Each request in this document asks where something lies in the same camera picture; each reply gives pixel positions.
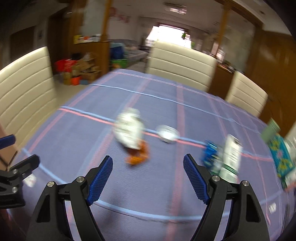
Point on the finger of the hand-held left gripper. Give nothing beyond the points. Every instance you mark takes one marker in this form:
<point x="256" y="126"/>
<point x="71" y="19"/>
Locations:
<point x="7" y="141"/>
<point x="25" y="165"/>

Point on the window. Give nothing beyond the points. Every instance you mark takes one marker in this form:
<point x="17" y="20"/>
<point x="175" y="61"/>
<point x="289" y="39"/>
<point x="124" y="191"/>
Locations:
<point x="168" y="34"/>

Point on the wooden partition cabinet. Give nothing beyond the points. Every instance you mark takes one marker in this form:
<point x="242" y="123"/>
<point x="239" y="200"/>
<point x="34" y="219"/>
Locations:
<point x="92" y="49"/>

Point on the white paper tag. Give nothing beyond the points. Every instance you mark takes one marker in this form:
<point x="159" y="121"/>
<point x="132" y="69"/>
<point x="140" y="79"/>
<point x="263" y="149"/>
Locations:
<point x="272" y="207"/>
<point x="30" y="181"/>

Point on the orange bucket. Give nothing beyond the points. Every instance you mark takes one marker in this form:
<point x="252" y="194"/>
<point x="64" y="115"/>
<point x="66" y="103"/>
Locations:
<point x="75" y="81"/>

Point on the grey patterned sofa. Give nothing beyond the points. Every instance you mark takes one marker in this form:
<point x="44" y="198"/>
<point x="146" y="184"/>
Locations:
<point x="136" y="53"/>

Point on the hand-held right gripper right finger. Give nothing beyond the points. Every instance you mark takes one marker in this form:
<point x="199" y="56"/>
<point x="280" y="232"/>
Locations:
<point x="196" y="180"/>

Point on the green cup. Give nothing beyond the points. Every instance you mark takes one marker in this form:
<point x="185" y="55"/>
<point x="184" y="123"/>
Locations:
<point x="271" y="131"/>

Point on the blue bag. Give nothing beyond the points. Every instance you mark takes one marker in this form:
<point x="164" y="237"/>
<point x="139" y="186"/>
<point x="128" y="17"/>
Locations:
<point x="116" y="52"/>

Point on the blue wrapper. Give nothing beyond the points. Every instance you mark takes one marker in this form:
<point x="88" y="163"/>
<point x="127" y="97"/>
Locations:
<point x="210" y="154"/>

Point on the ceiling lamp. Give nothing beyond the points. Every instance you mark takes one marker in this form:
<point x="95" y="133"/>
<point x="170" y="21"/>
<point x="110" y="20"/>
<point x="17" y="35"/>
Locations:
<point x="174" y="7"/>

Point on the red bag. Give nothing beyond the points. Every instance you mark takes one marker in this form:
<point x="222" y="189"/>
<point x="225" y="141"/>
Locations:
<point x="63" y="66"/>

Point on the brown wooden door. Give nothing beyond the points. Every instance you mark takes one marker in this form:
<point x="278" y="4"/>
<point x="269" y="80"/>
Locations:
<point x="277" y="69"/>

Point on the pile of cardboard boxes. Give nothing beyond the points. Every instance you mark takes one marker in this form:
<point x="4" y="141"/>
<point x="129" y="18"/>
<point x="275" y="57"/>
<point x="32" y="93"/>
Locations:
<point x="86" y="67"/>

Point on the green printed bag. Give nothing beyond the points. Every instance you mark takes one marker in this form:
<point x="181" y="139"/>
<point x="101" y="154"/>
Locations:
<point x="119" y="63"/>

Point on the green white milk carton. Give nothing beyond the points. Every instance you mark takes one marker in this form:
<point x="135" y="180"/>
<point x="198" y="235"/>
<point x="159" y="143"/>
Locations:
<point x="231" y="160"/>

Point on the orange peel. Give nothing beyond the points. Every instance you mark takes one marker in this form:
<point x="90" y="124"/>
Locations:
<point x="137" y="155"/>

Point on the plaid purple tablecloth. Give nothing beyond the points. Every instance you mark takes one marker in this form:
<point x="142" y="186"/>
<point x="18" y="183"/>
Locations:
<point x="150" y="104"/>

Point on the blue beaded tissue box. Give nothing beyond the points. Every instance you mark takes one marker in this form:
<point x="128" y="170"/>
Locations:
<point x="281" y="158"/>

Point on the cream quilted leather chair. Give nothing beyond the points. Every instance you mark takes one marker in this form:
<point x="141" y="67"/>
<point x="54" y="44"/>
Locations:
<point x="25" y="92"/>
<point x="180" y="64"/>
<point x="246" y="95"/>

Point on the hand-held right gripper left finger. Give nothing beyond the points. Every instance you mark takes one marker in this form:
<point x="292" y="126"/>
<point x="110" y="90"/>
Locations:
<point x="100" y="180"/>

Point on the white bottle cap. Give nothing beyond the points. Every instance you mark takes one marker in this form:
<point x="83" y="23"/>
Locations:
<point x="167" y="134"/>

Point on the white plastic bag wad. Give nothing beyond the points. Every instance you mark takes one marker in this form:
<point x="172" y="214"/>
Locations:
<point x="128" y="129"/>

